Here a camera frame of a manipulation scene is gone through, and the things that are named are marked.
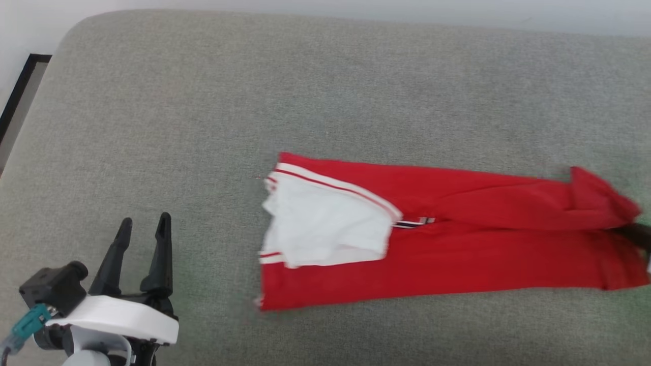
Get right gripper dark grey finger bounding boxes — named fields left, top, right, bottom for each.
left=613, top=223, right=651, bottom=253

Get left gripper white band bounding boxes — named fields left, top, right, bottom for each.
left=46, top=212, right=180, bottom=366

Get red Bulls 23 jersey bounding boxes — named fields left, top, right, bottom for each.
left=254, top=151, right=651, bottom=312

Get grey fabric sofa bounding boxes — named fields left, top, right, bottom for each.
left=0, top=9, right=651, bottom=366

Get teal connector cable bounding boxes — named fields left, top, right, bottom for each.
left=0, top=303, right=53, bottom=356

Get black frame edge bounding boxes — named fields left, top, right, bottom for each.
left=0, top=53, right=53, bottom=176

